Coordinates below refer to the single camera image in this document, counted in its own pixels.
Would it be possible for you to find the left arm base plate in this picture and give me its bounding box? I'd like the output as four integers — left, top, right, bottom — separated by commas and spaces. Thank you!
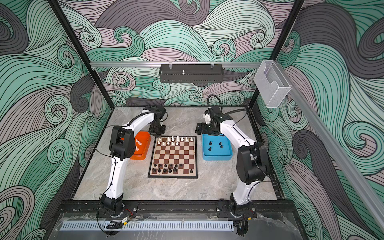
98, 201, 138, 219

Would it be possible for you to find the blue plastic tray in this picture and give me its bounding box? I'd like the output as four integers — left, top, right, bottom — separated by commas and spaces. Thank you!
202, 134, 233, 161

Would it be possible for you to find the aluminium rail back wall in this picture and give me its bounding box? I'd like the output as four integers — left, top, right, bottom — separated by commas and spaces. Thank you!
90, 61, 261, 69

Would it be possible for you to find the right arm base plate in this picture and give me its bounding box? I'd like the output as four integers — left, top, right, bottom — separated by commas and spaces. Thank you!
216, 200, 256, 219

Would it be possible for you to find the white slotted cable duct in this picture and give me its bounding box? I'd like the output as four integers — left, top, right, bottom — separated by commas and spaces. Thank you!
60, 221, 234, 232

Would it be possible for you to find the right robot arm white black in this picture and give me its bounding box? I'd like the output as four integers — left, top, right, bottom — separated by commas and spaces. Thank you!
195, 94, 269, 216

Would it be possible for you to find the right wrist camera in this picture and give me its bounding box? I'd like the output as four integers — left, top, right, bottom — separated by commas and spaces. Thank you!
204, 110, 211, 125

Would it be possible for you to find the aluminium rail wall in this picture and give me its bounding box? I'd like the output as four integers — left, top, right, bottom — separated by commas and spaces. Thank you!
273, 61, 384, 230
90, 61, 261, 69

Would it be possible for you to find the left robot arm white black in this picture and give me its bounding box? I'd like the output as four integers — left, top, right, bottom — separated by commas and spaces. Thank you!
100, 106, 167, 216

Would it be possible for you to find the orange plastic tray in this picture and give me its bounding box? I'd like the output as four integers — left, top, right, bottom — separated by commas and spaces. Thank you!
131, 131, 151, 161

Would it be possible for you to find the folding chess board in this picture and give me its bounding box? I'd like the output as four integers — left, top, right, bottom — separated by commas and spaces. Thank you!
148, 136, 198, 179

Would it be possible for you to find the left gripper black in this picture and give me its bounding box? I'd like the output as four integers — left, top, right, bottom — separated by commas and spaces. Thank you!
149, 122, 167, 138

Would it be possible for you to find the clear plastic wall holder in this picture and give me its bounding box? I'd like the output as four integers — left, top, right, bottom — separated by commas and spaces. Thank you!
254, 60, 292, 109

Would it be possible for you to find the aluminium rail right wall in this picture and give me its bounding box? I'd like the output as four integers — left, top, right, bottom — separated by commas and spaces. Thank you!
273, 61, 384, 230

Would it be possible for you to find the black perforated wall tray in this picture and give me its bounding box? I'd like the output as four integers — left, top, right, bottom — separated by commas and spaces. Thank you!
159, 64, 224, 84

